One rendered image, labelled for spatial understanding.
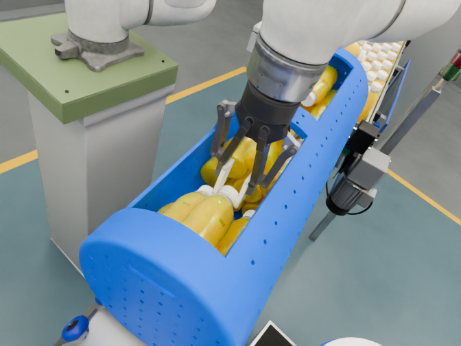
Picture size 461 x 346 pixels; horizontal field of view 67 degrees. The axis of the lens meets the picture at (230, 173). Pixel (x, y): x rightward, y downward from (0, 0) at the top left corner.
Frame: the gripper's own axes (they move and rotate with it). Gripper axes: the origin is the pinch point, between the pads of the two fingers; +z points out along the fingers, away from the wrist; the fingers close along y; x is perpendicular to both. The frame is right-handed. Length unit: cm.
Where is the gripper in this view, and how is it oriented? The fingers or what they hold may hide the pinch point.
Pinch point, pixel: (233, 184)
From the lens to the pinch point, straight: 59.3
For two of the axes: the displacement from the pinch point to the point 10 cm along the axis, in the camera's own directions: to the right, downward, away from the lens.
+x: 4.7, -5.5, 6.9
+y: 8.4, 5.2, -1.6
